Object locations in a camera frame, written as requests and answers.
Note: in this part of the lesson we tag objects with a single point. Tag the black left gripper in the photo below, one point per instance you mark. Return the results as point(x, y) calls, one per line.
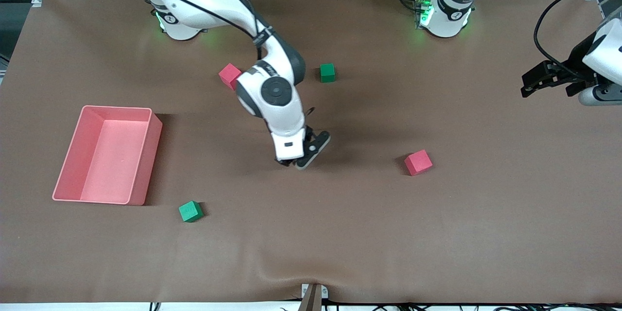
point(578, 60)

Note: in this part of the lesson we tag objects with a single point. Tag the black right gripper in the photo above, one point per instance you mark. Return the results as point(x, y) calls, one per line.
point(285, 162)

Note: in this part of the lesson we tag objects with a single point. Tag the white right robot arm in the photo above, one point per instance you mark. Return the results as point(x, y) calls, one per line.
point(272, 92)

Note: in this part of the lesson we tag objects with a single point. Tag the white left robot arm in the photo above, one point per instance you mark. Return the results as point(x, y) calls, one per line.
point(449, 14)

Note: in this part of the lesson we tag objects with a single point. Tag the green foam cube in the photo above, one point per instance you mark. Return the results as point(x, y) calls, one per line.
point(327, 73)
point(190, 212)

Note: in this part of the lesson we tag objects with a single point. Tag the brown table mat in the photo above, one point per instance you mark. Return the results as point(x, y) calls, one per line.
point(311, 233)

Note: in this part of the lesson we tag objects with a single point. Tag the pink foam cube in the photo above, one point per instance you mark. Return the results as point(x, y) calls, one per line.
point(418, 163)
point(228, 75)

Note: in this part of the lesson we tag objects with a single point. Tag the pink plastic bin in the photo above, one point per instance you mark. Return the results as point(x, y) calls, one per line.
point(112, 175)

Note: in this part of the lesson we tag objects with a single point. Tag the metal table edge bracket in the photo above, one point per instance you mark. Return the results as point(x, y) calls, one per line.
point(313, 299)

